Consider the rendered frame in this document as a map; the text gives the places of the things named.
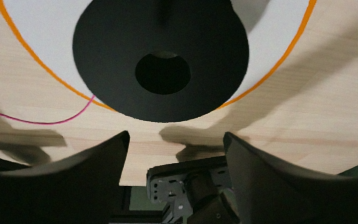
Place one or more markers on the orange painted ring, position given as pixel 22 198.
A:
pixel 300 31

